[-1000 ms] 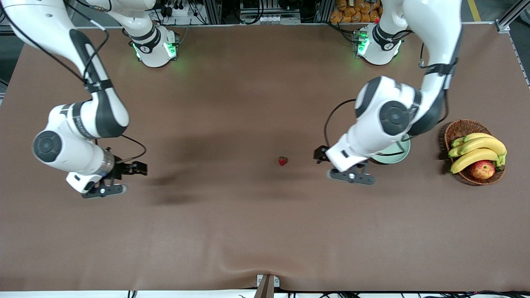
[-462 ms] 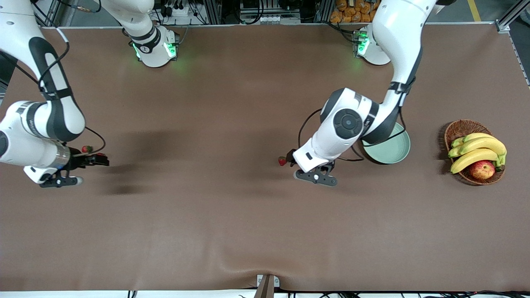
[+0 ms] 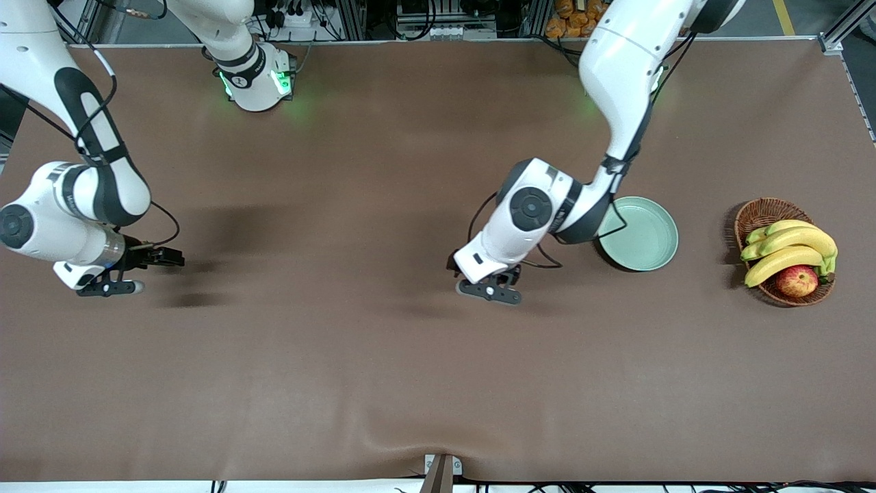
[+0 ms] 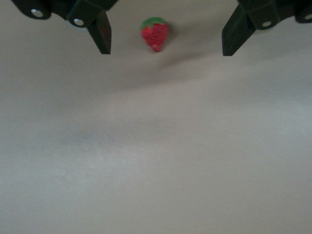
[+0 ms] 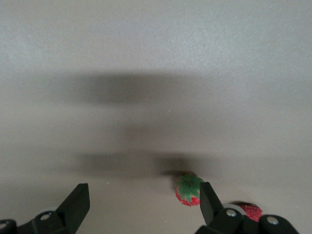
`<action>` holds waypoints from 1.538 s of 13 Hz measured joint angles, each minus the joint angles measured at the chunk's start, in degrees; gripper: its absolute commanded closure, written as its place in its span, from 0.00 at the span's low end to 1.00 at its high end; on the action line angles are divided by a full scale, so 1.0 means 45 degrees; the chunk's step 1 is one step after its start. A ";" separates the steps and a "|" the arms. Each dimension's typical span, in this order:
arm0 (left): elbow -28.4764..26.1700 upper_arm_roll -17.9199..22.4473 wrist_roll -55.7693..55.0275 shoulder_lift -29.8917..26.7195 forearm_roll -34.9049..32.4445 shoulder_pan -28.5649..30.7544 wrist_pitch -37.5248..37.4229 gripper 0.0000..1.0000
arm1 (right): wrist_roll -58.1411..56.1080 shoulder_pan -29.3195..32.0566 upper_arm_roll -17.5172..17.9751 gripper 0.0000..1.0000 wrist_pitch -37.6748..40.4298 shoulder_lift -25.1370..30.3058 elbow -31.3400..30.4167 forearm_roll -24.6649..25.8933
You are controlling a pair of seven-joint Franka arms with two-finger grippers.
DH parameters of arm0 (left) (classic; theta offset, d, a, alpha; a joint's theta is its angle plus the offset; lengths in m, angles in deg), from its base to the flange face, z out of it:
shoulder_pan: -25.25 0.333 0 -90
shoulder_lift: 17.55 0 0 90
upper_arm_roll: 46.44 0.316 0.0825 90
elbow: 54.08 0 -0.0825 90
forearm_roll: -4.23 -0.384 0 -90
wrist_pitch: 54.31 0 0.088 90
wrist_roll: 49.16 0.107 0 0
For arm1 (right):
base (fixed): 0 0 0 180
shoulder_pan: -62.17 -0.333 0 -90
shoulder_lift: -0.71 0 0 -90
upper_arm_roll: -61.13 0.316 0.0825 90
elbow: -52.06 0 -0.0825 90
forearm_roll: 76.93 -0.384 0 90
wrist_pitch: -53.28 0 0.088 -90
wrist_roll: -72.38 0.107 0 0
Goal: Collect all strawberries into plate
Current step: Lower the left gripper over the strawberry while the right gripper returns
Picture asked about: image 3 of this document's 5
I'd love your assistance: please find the mint green round plate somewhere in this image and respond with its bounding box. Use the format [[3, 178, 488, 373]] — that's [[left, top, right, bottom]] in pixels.
[[597, 197, 680, 272]]

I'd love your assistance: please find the brown table mat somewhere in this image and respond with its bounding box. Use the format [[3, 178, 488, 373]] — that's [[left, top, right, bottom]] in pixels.
[[0, 38, 876, 483]]

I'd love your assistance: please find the white connector block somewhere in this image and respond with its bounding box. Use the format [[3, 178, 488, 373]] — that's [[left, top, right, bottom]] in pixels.
[[396, 24, 498, 40]]

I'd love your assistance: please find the pile of orange bread rolls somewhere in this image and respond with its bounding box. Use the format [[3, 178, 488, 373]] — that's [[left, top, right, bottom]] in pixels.
[[545, 0, 610, 39]]

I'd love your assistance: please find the brown wicker basket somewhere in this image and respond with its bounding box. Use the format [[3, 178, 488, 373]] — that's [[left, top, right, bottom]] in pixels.
[[734, 198, 836, 307]]

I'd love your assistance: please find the white power strip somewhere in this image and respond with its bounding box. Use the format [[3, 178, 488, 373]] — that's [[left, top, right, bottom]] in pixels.
[[270, 3, 322, 29]]

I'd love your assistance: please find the red yellow apple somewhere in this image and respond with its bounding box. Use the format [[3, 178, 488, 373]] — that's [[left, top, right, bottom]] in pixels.
[[775, 265, 820, 298]]

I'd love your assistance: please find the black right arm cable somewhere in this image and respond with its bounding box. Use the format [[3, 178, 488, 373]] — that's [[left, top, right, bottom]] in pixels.
[[48, 0, 180, 249]]

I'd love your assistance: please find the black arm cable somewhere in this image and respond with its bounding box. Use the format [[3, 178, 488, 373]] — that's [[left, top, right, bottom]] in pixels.
[[469, 31, 699, 269], [48, 0, 180, 249]]

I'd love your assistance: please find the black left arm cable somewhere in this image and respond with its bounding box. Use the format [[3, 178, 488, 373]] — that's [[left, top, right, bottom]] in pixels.
[[469, 31, 699, 269]]

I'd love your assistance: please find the grey metal bracket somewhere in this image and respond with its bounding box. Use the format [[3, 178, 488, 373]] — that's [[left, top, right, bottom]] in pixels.
[[420, 454, 463, 493]]

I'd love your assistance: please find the aluminium frame post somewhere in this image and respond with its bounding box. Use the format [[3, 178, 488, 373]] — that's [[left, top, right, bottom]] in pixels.
[[521, 0, 548, 38], [339, 0, 368, 40]]

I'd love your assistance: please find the aluminium frame rail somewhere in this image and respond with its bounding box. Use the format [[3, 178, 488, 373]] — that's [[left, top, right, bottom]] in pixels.
[[819, 0, 876, 54]]

